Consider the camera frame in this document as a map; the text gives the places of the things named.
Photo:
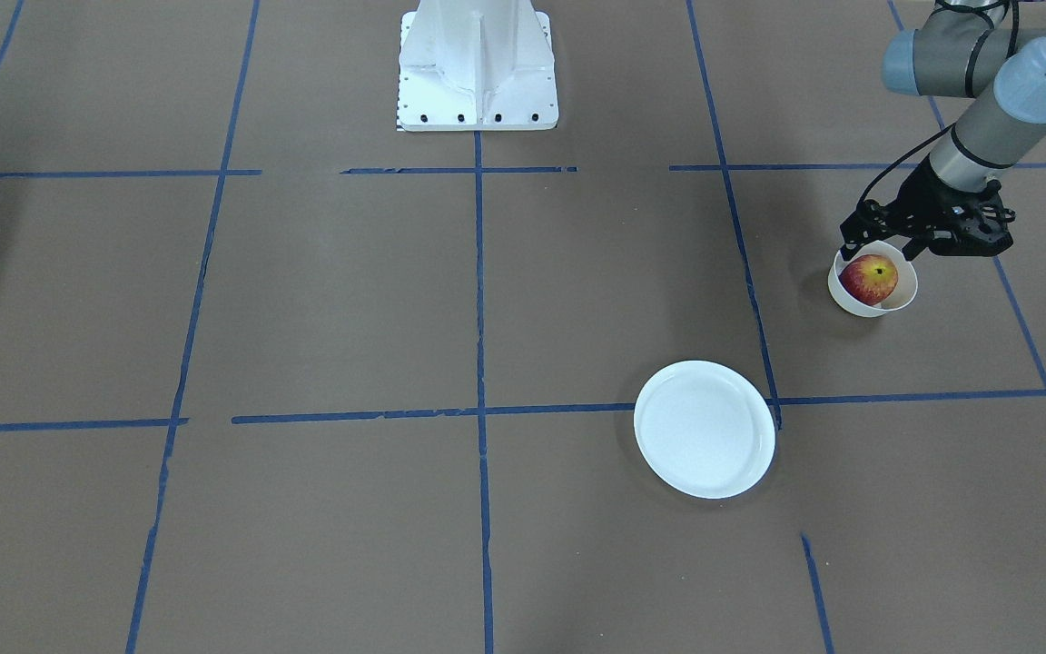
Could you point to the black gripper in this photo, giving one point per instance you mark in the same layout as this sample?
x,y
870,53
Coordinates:
x,y
921,198

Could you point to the red yellow apple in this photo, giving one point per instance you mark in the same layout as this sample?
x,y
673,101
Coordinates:
x,y
870,279

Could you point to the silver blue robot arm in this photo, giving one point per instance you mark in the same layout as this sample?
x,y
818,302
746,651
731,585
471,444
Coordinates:
x,y
964,51

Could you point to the white plate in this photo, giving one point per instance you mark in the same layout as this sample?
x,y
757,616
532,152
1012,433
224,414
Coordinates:
x,y
704,429

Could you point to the brown paper table cover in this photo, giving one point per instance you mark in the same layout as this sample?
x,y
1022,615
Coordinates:
x,y
278,378

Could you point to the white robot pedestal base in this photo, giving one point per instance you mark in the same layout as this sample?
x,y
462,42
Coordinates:
x,y
476,65

